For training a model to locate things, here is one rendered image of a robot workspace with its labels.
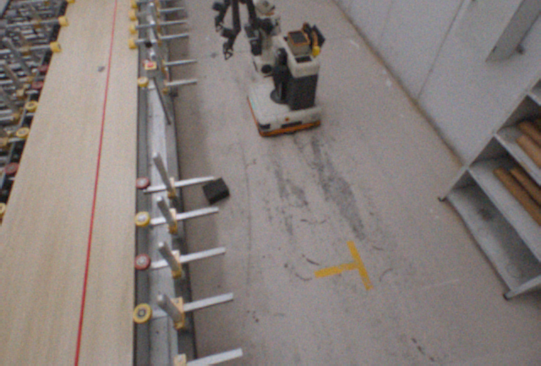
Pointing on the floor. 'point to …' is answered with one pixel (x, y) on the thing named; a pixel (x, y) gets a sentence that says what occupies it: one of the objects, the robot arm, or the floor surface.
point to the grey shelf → (503, 198)
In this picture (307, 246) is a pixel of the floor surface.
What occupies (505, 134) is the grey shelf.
